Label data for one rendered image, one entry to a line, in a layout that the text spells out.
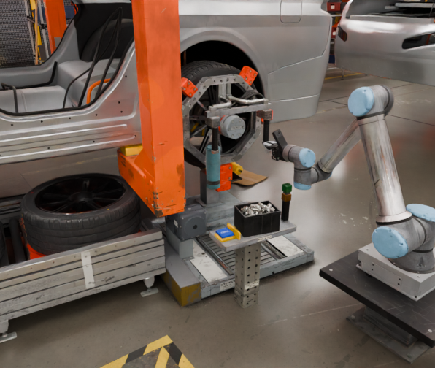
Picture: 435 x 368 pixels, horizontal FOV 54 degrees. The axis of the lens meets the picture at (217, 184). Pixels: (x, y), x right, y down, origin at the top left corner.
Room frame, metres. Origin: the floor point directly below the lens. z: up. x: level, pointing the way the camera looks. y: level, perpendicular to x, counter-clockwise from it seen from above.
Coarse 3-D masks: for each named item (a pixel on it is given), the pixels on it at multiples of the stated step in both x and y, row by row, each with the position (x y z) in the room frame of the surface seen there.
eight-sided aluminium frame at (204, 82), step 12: (204, 84) 2.45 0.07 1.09; (216, 84) 2.49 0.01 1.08; (240, 84) 2.56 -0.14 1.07; (252, 120) 2.66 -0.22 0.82; (252, 132) 2.64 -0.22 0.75; (240, 144) 2.62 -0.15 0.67; (252, 144) 2.61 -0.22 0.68; (204, 156) 2.45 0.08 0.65; (228, 156) 2.54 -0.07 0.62; (240, 156) 2.57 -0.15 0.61
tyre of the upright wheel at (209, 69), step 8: (192, 64) 2.68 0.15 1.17; (200, 64) 2.64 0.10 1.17; (208, 64) 2.60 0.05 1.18; (216, 64) 2.60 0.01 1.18; (224, 64) 2.63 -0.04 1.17; (184, 72) 2.59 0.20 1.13; (192, 72) 2.53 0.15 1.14; (200, 72) 2.53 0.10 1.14; (208, 72) 2.55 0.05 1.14; (216, 72) 2.58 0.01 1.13; (224, 72) 2.61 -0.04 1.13; (232, 72) 2.63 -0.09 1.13; (192, 80) 2.51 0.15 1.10; (184, 96) 2.48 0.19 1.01; (184, 152) 2.47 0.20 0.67; (232, 152) 2.64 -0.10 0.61; (184, 160) 2.49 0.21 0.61; (192, 160) 2.50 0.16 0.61
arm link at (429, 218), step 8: (408, 208) 1.71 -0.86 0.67; (416, 208) 1.72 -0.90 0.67; (424, 208) 1.72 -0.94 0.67; (432, 208) 1.73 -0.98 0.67; (416, 216) 1.66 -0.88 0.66; (424, 216) 1.65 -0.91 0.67; (432, 216) 1.64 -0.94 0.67; (424, 224) 1.63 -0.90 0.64; (432, 224) 1.64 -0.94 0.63; (424, 232) 1.60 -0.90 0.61; (432, 232) 1.63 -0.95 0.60; (424, 240) 1.60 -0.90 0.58; (432, 240) 1.64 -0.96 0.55; (416, 248) 1.64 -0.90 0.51; (424, 248) 1.64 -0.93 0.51
